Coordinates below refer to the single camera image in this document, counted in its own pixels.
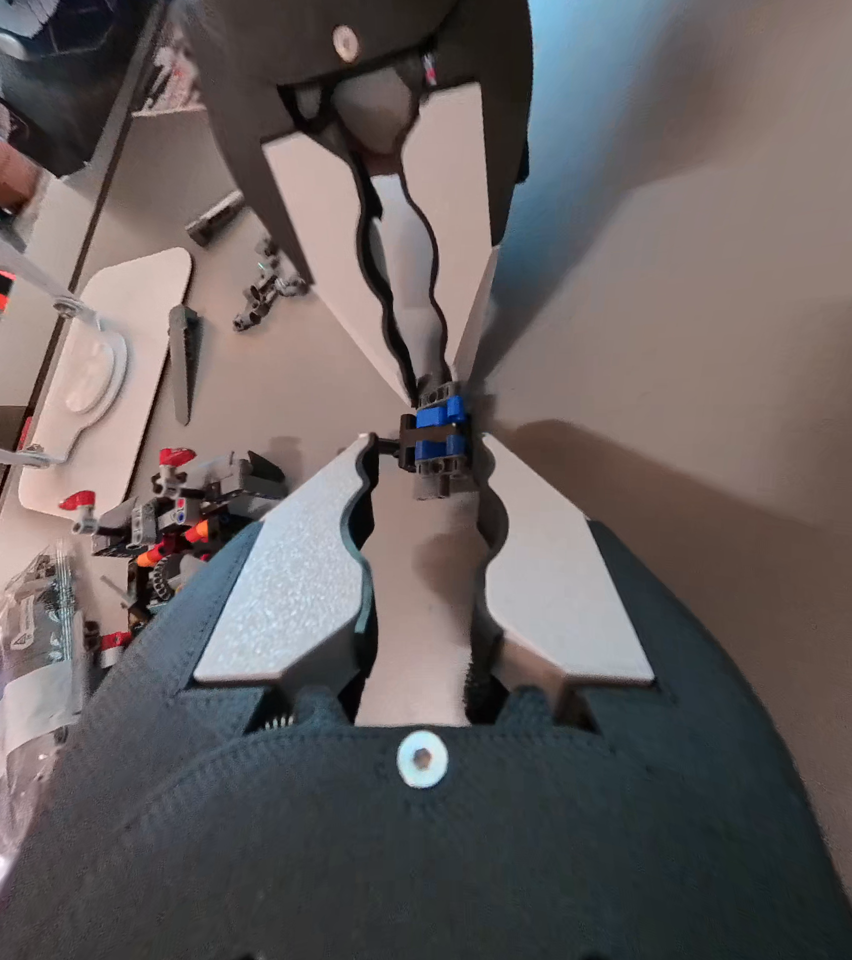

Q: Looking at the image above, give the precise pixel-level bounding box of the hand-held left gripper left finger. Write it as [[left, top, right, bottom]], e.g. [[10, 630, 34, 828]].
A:
[[192, 433, 382, 690]]

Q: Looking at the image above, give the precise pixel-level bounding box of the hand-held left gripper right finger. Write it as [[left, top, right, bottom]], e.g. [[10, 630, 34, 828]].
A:
[[471, 431, 657, 714]]

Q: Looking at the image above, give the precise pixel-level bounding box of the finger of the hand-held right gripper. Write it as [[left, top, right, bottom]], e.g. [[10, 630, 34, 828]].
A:
[[398, 81, 502, 384], [261, 127, 429, 406]]

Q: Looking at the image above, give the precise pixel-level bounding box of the blue black lego assembly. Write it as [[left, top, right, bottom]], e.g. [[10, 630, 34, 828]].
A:
[[369, 381, 474, 502]]

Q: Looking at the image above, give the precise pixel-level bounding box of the dark grey lego connector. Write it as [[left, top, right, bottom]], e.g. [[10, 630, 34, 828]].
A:
[[232, 262, 312, 333]]

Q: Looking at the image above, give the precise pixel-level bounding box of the black lego beam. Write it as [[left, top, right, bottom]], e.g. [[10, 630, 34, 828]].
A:
[[185, 190, 246, 249]]

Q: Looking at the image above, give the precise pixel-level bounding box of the partly built grey lego model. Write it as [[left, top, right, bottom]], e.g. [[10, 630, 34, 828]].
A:
[[58, 446, 291, 627]]

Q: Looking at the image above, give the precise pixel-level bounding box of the long grey lego panel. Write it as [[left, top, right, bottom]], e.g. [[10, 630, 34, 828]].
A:
[[168, 303, 203, 426]]

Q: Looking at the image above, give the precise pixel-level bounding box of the white board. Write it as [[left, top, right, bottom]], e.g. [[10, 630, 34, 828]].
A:
[[17, 247, 195, 520]]

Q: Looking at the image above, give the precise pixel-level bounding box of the clear plastic bag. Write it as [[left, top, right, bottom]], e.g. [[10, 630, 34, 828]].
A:
[[0, 546, 91, 837]]

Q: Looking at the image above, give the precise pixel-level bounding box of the round white disc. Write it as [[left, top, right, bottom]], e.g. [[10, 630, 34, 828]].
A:
[[42, 326, 130, 453]]

